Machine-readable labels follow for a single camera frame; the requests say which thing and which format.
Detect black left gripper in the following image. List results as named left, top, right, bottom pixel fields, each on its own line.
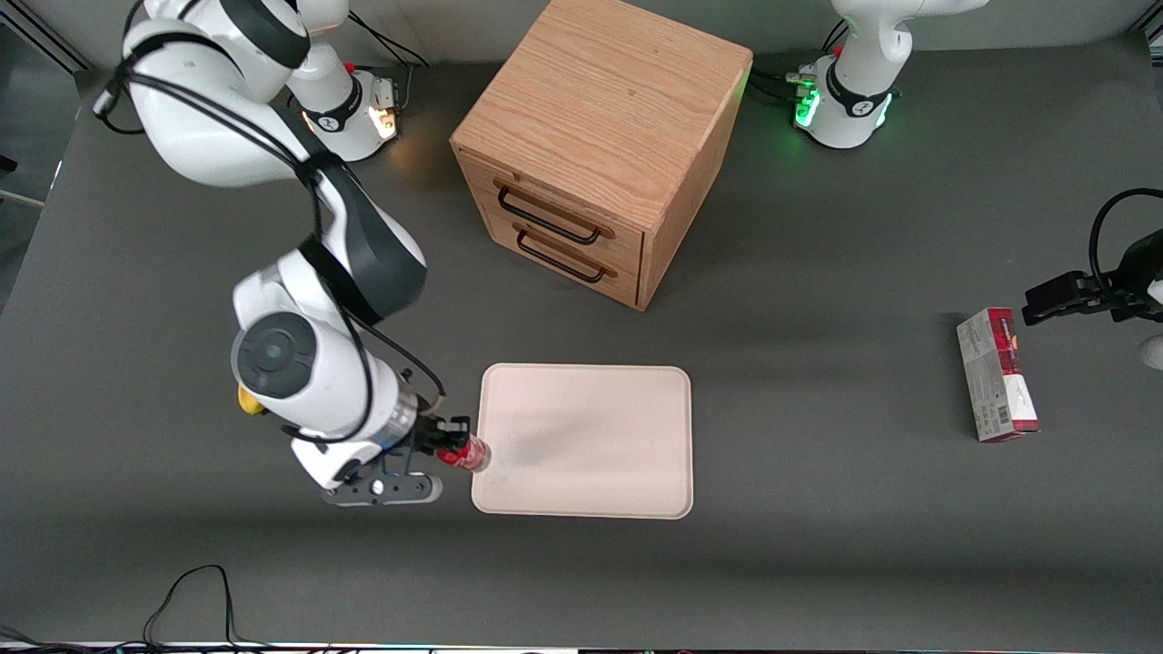
left=1022, top=231, right=1163, bottom=327

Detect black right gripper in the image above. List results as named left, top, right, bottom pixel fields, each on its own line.
left=403, top=413, right=472, bottom=457

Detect red coke bottle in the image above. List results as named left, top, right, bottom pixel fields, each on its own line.
left=437, top=436, right=493, bottom=475

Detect beige plastic tray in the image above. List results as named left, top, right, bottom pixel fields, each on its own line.
left=471, top=363, right=694, bottom=520

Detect grey and red carton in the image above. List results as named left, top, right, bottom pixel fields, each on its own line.
left=956, top=307, right=1041, bottom=444

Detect wooden drawer cabinet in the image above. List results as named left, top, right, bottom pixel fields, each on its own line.
left=450, top=0, right=754, bottom=312

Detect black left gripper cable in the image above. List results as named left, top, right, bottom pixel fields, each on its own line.
left=1088, top=187, right=1163, bottom=292

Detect black drawer handle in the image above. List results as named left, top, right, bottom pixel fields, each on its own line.
left=515, top=227, right=607, bottom=284
left=497, top=186, right=602, bottom=246

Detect black cable on table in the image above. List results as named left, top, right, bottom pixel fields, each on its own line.
left=0, top=565, right=273, bottom=651

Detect black left base cables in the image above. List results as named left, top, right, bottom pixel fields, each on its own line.
left=750, top=18, right=851, bottom=108

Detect black base cables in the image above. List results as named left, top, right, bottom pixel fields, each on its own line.
left=345, top=13, right=433, bottom=117
left=750, top=18, right=851, bottom=108

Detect black right base cables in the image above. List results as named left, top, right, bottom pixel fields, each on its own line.
left=345, top=13, right=433, bottom=117

